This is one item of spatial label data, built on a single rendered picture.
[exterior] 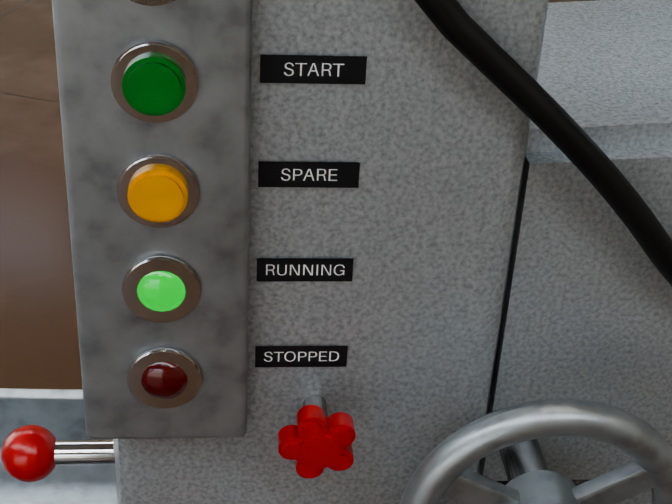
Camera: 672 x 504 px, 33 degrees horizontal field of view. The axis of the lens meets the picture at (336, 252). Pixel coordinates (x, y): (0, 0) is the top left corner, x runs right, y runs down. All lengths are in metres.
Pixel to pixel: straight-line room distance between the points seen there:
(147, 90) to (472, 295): 0.19
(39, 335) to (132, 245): 2.40
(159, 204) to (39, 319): 2.48
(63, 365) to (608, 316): 2.28
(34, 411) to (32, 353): 2.05
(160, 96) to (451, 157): 0.14
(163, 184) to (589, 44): 0.27
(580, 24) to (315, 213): 0.23
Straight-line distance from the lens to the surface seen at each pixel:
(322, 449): 0.57
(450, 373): 0.60
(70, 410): 0.81
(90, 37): 0.48
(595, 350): 0.62
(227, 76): 0.49
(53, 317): 2.98
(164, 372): 0.56
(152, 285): 0.53
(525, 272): 0.58
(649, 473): 0.60
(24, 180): 3.64
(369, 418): 0.61
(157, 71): 0.48
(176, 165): 0.50
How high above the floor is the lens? 1.66
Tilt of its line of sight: 31 degrees down
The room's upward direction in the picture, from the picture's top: 3 degrees clockwise
